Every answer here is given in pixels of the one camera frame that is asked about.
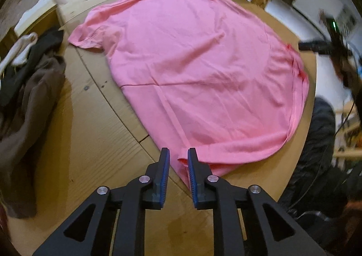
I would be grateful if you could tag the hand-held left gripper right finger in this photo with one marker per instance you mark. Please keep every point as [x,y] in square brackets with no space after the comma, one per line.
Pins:
[192,176]

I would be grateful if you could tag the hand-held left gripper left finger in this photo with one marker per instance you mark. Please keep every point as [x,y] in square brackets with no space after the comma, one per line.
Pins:
[164,176]

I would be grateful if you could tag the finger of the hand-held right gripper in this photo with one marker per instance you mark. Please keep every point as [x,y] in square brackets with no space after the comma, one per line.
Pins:
[312,46]

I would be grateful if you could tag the pink shirt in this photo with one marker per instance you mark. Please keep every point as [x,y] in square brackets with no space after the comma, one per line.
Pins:
[198,61]

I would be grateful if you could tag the person's black jacket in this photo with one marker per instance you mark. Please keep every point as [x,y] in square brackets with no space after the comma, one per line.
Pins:
[319,131]

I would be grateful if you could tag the brown garment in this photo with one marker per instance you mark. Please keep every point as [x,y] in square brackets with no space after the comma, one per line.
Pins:
[31,120]

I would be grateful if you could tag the white garment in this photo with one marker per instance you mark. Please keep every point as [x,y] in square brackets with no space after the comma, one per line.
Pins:
[21,49]

